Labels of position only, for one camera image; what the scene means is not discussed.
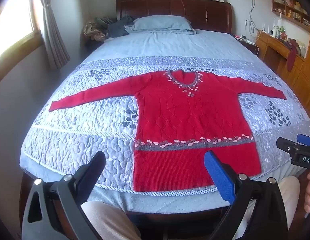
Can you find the person's leg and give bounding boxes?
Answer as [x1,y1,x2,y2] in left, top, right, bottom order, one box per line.
[80,200,143,240]
[245,176,301,240]

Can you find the white hanging cables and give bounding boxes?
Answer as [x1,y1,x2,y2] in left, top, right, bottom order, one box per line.
[244,0,259,35]

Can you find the white desk lamp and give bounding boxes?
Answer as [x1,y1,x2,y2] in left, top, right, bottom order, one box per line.
[272,14,282,38]

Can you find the light blue pillow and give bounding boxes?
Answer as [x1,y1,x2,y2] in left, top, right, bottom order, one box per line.
[132,15,193,32]
[124,24,197,35]

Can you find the wooden-framed window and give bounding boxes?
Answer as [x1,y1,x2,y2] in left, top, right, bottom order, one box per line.
[0,0,44,85]

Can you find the person's right leg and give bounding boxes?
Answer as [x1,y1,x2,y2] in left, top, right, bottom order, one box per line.
[245,176,301,240]

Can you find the light blue bed sheet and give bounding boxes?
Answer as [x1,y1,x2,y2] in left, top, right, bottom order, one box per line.
[20,29,306,214]

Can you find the wooden wall shelf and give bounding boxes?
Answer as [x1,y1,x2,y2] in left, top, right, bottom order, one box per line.
[260,0,310,33]

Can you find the grey crumpled cloth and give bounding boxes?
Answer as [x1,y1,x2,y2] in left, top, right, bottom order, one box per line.
[95,16,118,26]

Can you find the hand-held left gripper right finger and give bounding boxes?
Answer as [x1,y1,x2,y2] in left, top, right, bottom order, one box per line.
[204,151,289,240]

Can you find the dark wooden nightstand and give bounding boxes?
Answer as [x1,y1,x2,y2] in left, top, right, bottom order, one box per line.
[232,33,260,56]

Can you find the person's left leg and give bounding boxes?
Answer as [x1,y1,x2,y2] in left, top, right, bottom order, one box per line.
[80,200,143,240]

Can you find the grey pleated curtain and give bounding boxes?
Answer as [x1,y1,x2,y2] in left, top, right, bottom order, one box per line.
[32,0,71,70]

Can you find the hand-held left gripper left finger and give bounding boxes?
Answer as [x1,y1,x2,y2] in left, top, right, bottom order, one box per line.
[22,151,106,240]

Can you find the dark red hanging cloth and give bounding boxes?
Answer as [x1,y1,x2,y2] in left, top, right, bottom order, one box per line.
[286,38,300,72]

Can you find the dark blue garment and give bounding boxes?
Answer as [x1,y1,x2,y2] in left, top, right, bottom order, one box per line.
[106,16,135,38]

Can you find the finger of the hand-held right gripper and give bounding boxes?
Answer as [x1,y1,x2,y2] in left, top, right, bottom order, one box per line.
[276,137,300,156]
[296,133,310,146]

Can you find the dark wooden bed headboard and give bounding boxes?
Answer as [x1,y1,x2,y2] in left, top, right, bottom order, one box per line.
[115,0,232,34]

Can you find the light wooden desk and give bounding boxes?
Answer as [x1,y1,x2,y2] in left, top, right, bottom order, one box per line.
[255,31,310,123]

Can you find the red knitted sweater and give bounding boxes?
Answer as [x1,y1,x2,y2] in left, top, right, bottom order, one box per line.
[49,69,287,192]

